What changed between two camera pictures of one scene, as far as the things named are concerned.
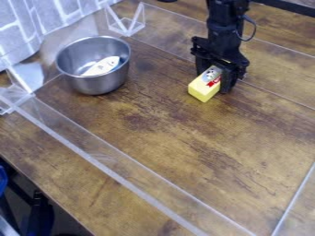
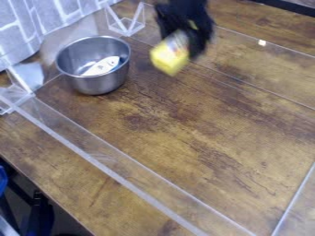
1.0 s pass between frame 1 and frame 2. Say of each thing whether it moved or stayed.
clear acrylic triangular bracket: stayed
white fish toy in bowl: stayed
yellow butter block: moved
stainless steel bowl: stayed
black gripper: moved
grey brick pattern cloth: stayed
